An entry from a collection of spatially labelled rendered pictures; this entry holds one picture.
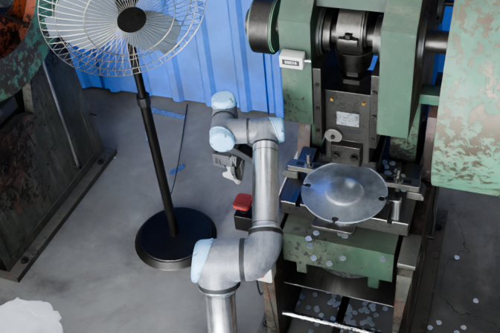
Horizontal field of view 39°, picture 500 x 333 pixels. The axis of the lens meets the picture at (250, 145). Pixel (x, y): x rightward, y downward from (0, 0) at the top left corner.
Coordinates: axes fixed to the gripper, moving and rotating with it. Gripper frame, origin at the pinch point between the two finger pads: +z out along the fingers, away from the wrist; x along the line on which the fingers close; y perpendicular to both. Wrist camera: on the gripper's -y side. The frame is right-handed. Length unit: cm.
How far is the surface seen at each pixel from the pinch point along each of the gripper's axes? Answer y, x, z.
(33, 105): 119, -43, 23
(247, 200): -1.4, -0.3, 9.1
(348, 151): -33.7, -12.2, -10.5
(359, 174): -35.4, -20.6, 7.0
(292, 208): -14.5, -8.3, 17.6
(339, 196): -31.9, -7.8, 6.4
